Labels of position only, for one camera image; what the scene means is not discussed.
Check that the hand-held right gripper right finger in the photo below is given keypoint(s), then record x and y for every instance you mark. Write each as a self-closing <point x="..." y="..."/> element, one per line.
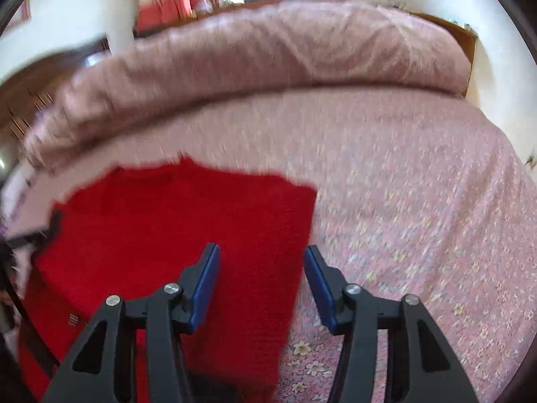
<point x="321" y="289"/>

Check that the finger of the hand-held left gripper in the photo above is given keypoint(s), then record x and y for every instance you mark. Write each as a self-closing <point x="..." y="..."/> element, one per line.
<point x="46" y="229"/>

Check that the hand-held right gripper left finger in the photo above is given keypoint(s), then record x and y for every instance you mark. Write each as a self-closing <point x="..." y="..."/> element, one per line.
<point x="205" y="285"/>

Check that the red knit sweater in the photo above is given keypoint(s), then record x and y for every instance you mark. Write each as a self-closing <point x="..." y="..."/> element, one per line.
<point x="147" y="226"/>

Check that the pink floral bed sheet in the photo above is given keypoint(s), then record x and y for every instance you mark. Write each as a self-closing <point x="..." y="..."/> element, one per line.
<point x="398" y="201"/>

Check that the wooden headboard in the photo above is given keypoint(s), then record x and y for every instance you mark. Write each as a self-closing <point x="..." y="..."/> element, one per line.
<point x="33" y="79"/>

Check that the pink quilt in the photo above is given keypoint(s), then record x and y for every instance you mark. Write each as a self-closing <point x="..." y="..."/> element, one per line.
<point x="251" y="63"/>

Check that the cream and red curtain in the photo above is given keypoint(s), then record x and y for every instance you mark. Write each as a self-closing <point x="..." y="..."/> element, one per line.
<point x="168" y="4"/>

